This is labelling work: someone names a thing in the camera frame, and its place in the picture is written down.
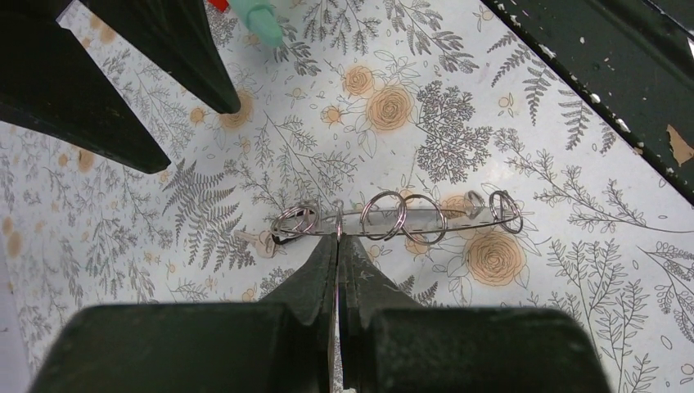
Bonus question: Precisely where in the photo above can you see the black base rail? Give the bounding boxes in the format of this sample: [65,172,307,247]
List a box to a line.
[489,1,693,200]

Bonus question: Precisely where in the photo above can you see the black key tag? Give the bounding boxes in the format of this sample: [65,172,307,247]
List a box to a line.
[269,234,292,257]

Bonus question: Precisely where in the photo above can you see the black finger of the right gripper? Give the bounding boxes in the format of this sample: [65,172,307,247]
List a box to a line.
[1,1,171,174]
[83,0,241,114]

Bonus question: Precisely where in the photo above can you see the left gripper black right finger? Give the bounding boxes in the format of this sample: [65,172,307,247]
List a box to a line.
[337,237,429,391]

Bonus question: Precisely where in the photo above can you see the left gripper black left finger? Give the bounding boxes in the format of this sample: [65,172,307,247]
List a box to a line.
[262,235,338,392]

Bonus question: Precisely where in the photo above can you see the teal cylindrical tool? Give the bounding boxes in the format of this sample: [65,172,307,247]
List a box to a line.
[228,0,283,47]

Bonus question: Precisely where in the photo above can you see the floral table mat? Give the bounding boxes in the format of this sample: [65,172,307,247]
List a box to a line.
[1,1,693,392]

